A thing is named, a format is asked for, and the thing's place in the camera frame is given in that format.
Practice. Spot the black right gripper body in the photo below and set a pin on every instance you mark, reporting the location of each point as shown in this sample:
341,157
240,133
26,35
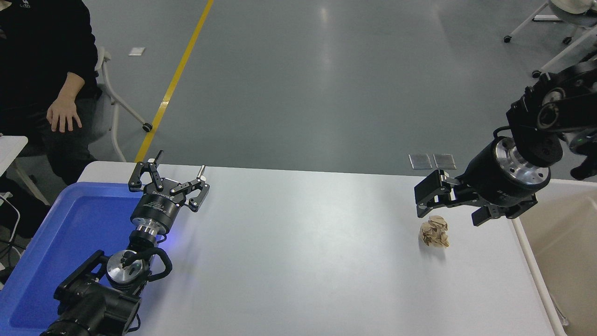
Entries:
482,179

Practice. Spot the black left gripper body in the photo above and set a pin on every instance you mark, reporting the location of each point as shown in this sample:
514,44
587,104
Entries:
156,210

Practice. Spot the tan paper ball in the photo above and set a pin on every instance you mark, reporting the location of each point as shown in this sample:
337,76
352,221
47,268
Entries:
434,232

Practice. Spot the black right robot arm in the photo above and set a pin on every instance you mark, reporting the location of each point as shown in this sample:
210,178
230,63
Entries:
555,107

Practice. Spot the person's forearm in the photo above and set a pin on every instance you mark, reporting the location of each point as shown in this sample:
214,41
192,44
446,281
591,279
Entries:
77,77

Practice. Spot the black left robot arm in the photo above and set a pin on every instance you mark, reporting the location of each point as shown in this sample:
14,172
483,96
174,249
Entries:
100,305

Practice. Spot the person's hand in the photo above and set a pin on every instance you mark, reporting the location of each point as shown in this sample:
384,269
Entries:
63,114

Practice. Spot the metal floor plate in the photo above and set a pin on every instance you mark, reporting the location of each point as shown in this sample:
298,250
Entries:
444,161
420,161

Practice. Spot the white chair with casters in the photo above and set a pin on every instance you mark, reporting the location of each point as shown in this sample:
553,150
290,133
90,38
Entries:
562,51
122,105

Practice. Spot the large pale bin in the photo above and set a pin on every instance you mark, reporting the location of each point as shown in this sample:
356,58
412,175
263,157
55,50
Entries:
564,261

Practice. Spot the blue plastic tray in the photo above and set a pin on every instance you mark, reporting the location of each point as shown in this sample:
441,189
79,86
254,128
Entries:
70,233

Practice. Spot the white floor marker square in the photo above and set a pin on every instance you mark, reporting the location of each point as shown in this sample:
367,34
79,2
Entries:
136,51

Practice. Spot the small white side table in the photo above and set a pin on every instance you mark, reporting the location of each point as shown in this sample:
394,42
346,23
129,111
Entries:
11,151

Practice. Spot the person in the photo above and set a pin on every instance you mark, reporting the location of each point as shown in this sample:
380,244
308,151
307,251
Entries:
37,51

